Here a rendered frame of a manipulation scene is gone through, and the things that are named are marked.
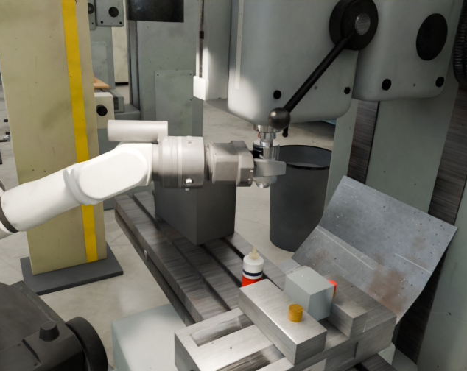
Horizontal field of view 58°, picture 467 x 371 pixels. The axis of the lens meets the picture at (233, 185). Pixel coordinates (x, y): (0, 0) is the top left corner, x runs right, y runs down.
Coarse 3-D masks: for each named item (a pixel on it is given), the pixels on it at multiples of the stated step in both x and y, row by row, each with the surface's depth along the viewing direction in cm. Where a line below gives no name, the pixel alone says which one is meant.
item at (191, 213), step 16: (160, 192) 113; (176, 192) 106; (192, 192) 99; (208, 192) 100; (224, 192) 103; (160, 208) 115; (176, 208) 108; (192, 208) 101; (208, 208) 102; (224, 208) 105; (176, 224) 109; (192, 224) 102; (208, 224) 103; (224, 224) 106; (192, 240) 104; (208, 240) 105
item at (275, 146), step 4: (256, 140) 73; (256, 144) 71; (260, 144) 71; (264, 144) 71; (268, 144) 71; (272, 144) 71; (276, 144) 71; (256, 148) 71; (260, 148) 70; (264, 148) 70; (268, 148) 70; (272, 148) 70; (276, 148) 71
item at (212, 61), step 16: (208, 0) 57; (224, 0) 57; (208, 16) 57; (224, 16) 58; (208, 32) 58; (224, 32) 59; (208, 48) 59; (224, 48) 60; (208, 64) 60; (224, 64) 61; (208, 80) 61; (224, 80) 62; (208, 96) 61; (224, 96) 63
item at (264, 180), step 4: (252, 152) 73; (256, 152) 71; (260, 152) 71; (264, 152) 70; (268, 152) 70; (272, 152) 71; (276, 152) 71; (256, 156) 71; (260, 156) 71; (264, 156) 71; (268, 156) 71; (272, 156) 71; (276, 156) 72; (268, 176) 72; (272, 176) 72; (276, 176) 74; (256, 180) 73; (260, 180) 72; (264, 180) 72; (268, 180) 72; (272, 180) 73; (276, 180) 74; (264, 184) 73; (268, 184) 73
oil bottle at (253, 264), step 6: (252, 252) 82; (246, 258) 83; (252, 258) 82; (258, 258) 83; (246, 264) 82; (252, 264) 82; (258, 264) 82; (246, 270) 83; (252, 270) 82; (258, 270) 82; (246, 276) 83; (252, 276) 83; (258, 276) 83; (246, 282) 84; (252, 282) 83
